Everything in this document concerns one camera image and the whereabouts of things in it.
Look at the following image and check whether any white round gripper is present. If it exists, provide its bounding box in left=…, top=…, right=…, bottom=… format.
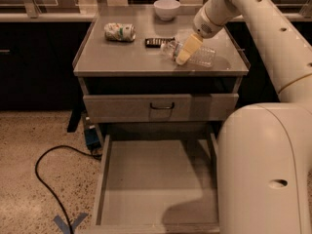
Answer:
left=175, top=6, right=224, bottom=65

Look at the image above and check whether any clear plastic water bottle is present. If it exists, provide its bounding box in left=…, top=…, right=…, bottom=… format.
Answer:
left=160, top=40, right=216, bottom=67

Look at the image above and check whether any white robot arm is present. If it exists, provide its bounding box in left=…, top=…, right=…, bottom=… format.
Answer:
left=177, top=0, right=312, bottom=234

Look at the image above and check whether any grey drawer cabinet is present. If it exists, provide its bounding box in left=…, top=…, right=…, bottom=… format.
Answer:
left=74, top=6, right=249, bottom=137

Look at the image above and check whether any closed upper grey drawer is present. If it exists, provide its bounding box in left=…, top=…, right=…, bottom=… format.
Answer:
left=84, top=94, right=238, bottom=123

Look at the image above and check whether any open lower grey drawer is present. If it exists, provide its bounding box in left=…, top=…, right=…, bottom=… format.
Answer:
left=75, top=135, right=220, bottom=234

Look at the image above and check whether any white bowl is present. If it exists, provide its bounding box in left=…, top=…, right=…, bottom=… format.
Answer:
left=153, top=0, right=180, bottom=20

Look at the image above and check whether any blue power box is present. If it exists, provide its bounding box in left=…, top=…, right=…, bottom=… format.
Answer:
left=84, top=128, right=100, bottom=151

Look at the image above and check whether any blue tape cross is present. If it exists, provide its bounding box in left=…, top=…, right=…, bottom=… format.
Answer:
left=54, top=213, right=88, bottom=234

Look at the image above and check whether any black cable left floor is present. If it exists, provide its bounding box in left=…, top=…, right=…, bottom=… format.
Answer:
left=34, top=144, right=103, bottom=234

